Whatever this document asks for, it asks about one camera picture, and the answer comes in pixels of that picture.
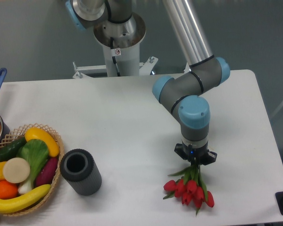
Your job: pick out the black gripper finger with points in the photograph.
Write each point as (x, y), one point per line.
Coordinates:
(208, 158)
(182, 151)

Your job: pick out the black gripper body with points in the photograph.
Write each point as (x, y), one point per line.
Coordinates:
(199, 154)

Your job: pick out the red tulip bouquet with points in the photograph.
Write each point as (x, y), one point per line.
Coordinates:
(189, 188)

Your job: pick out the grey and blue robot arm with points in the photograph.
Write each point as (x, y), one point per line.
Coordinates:
(182, 96)

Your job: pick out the dark grey ribbed vase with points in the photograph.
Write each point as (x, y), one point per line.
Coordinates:
(79, 169)

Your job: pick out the purple sweet potato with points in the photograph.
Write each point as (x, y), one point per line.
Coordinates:
(47, 173)

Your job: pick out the green bok choy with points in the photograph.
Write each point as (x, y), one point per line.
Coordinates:
(36, 153)

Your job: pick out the woven wicker basket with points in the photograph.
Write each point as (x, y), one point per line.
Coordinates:
(19, 133)

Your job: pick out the beige round slice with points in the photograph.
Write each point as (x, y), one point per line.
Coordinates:
(16, 170)

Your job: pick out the green cucumber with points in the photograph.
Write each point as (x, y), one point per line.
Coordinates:
(10, 150)

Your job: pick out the orange fruit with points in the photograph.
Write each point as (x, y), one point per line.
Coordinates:
(8, 190)

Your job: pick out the yellow banana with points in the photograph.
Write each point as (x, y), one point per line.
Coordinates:
(22, 202)

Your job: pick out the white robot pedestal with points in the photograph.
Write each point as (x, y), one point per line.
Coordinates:
(121, 49)

